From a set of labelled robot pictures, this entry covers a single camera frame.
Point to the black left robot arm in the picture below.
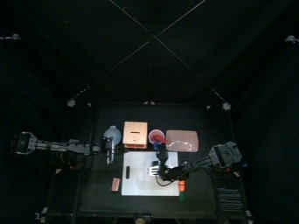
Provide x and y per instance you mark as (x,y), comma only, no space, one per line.
(54,145)

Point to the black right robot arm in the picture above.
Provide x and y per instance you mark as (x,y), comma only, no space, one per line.
(224,154)

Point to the white cutting board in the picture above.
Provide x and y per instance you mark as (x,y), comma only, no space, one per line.
(145,183)

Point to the red toy knife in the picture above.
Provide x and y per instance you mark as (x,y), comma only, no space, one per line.
(161,140)

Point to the wooden box with slot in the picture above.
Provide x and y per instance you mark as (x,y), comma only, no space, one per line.
(135,137)

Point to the orange toy carrot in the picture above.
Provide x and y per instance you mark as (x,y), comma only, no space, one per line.
(182,189)

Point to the clear plastic wrap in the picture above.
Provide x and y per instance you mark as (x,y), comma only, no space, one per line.
(181,145)

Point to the red plastic cup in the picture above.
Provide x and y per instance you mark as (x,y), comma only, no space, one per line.
(155,134)

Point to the pink salmon toy piece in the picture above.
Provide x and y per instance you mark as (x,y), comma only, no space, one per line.
(115,184)

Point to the pink square tray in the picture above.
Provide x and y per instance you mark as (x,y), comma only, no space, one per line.
(182,137)

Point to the black label with white text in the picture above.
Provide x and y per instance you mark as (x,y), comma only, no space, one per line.
(228,199)

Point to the metal frame clamp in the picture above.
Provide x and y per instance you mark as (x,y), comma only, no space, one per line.
(226,106)
(290,38)
(15,37)
(71,102)

